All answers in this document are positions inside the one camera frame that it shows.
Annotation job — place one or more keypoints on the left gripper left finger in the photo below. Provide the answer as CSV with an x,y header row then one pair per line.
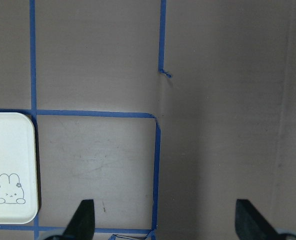
x,y
80,227

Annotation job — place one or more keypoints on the cream serving tray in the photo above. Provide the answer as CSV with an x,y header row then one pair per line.
x,y
19,200

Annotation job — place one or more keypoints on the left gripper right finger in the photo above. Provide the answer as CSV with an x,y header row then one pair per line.
x,y
250,224

